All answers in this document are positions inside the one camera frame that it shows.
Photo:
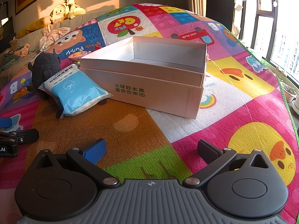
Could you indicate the green cloth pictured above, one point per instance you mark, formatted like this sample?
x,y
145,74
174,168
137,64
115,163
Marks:
x,y
9,60

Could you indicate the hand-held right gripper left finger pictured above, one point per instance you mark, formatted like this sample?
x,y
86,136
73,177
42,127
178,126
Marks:
x,y
95,150

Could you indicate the pink patterned cloth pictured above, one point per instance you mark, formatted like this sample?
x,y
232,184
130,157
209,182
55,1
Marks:
x,y
21,49

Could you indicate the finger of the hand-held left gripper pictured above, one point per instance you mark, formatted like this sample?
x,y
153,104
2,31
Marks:
x,y
5,122
28,135

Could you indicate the colourful cartoon play mat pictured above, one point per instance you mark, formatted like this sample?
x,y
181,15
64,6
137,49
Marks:
x,y
130,126

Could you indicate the pink white clothes pile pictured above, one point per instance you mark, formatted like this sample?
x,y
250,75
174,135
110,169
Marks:
x,y
53,36

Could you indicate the yellow pillow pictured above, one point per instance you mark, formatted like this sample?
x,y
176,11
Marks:
x,y
37,23

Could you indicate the black plush toy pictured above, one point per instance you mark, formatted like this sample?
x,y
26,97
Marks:
x,y
45,67

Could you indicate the blue white packet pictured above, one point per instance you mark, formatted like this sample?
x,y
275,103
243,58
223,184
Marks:
x,y
77,91

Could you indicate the orange toy microphone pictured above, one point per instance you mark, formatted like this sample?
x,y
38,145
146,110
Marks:
x,y
79,55

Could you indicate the beige sofa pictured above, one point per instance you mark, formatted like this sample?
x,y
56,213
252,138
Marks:
x,y
77,18

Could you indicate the cream plush toy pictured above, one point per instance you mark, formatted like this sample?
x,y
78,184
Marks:
x,y
74,10

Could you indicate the dark framed window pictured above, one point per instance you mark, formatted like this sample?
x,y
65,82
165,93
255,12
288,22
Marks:
x,y
266,28

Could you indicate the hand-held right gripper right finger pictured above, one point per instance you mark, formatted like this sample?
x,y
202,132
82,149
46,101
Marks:
x,y
206,150

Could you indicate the small white planter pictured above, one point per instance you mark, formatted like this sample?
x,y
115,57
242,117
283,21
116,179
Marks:
x,y
289,95

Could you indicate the white cardboard box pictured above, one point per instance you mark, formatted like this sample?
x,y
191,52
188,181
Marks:
x,y
163,93

